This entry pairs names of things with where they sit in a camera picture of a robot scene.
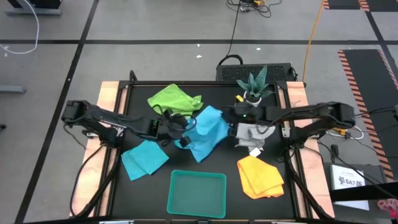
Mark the teal translucent plastic tray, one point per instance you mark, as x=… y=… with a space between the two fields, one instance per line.
x=196 y=194

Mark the grey microfiber towel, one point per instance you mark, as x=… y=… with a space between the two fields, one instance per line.
x=245 y=132

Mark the wooden side board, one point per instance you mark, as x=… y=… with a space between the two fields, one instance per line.
x=93 y=174
x=311 y=174

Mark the black power adapter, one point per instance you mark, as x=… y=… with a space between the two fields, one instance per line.
x=335 y=149

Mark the black computer case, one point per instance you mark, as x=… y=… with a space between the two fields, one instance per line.
x=230 y=73

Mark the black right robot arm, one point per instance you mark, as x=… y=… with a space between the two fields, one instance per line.
x=314 y=113

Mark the small white card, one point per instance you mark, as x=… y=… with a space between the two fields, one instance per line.
x=255 y=152

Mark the grey metal bracket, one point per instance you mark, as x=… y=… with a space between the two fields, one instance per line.
x=90 y=134
x=285 y=132

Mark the white labelled box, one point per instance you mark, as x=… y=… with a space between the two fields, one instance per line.
x=348 y=186

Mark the artificial plant in white pot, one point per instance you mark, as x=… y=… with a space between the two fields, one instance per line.
x=255 y=88

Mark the black diagonal beam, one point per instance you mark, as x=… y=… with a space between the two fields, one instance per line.
x=357 y=193

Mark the black aluminium table frame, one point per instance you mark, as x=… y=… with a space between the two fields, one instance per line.
x=202 y=82

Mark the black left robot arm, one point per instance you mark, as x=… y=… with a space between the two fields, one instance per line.
x=102 y=116

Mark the pink patterned object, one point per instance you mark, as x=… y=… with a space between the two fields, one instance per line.
x=388 y=208

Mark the small yellow block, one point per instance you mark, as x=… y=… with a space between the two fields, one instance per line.
x=239 y=98

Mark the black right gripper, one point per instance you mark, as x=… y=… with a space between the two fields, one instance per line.
x=248 y=112

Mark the orange-yellow microfiber towel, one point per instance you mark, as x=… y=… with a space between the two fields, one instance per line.
x=258 y=177

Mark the light blue microfiber towel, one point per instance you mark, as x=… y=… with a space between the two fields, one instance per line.
x=208 y=137

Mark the grey floor bar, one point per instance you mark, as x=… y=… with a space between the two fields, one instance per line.
x=12 y=89

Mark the lime green microfiber towel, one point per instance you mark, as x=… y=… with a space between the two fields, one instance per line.
x=174 y=99

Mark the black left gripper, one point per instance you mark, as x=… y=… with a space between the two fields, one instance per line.
x=171 y=126

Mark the black mat with striped edge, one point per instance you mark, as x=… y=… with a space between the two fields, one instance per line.
x=342 y=3
x=367 y=93
x=381 y=4

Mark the teal folded microfiber towel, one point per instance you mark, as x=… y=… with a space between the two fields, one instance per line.
x=144 y=160

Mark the black desk with grey foot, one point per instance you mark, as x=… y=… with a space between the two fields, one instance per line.
x=34 y=12

